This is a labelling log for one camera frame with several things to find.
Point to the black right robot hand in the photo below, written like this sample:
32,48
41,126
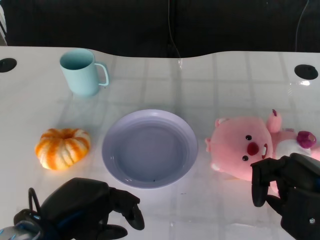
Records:
290,185

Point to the black sofa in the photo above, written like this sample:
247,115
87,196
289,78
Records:
160,25

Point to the lavender round plate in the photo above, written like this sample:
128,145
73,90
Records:
150,149

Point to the black round table grommet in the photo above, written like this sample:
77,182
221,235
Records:
306,72
7,64

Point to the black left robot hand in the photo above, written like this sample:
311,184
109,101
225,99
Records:
82,202

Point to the light blue mug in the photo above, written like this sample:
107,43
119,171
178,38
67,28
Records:
81,72

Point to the pink plush doll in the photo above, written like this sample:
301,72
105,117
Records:
247,147

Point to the orange white striped pumpkin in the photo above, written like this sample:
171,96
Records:
62,148

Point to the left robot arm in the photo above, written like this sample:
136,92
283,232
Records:
17,227

